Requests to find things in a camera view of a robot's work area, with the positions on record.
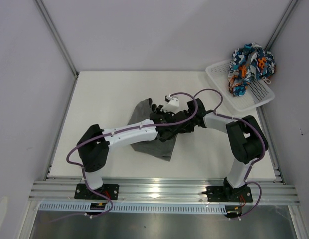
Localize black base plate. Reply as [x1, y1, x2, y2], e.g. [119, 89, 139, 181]
[201, 185, 253, 203]
[74, 184, 119, 200]

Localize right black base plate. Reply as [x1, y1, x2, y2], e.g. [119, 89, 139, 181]
[201, 185, 253, 203]

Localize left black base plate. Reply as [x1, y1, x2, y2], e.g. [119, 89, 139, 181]
[74, 184, 119, 200]

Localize white slotted cable duct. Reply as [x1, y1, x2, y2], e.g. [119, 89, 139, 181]
[38, 201, 227, 215]

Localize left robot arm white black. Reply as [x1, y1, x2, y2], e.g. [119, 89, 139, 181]
[77, 98, 197, 199]

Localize colourful patterned shorts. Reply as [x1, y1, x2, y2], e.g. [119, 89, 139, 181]
[228, 42, 276, 97]

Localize grey shorts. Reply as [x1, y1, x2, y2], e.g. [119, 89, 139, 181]
[127, 97, 179, 162]

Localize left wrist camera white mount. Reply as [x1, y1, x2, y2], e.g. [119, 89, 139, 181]
[161, 94, 180, 113]

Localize white plastic basket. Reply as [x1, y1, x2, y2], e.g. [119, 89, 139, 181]
[206, 59, 275, 115]

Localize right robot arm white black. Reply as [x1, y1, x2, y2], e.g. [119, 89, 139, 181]
[187, 99, 268, 201]

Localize aluminium mounting rail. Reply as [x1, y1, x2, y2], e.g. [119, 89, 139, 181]
[28, 178, 300, 205]

